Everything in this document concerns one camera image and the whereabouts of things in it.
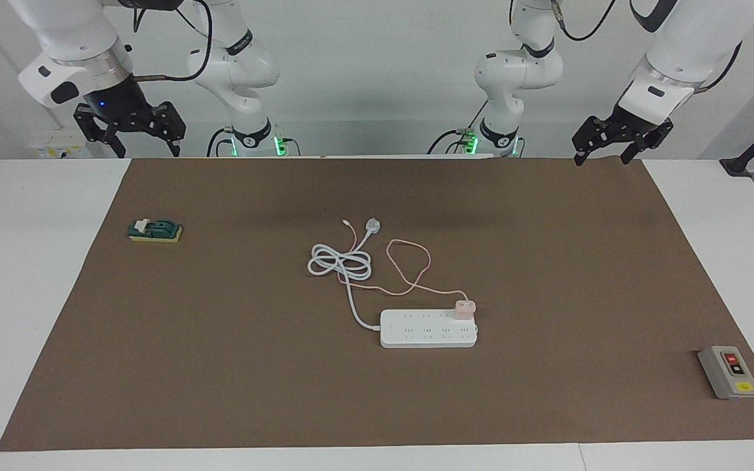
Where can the pink charger adapter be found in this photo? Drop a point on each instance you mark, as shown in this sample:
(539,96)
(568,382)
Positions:
(464,309)

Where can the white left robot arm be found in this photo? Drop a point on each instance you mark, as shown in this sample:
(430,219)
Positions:
(514,72)

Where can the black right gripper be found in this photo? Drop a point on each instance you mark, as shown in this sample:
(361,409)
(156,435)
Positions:
(118,104)

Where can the grey on-off switch box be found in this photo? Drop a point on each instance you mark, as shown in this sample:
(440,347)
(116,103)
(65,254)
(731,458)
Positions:
(727,376)

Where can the brown table mat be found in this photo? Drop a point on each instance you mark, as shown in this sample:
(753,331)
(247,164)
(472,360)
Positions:
(547,294)

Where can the white wall socket box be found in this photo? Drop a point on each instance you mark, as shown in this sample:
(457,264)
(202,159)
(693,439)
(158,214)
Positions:
(56,144)

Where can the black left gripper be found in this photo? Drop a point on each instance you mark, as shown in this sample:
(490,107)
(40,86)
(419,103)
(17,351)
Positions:
(631,124)

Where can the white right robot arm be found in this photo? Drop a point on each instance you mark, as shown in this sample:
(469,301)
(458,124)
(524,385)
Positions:
(246,65)

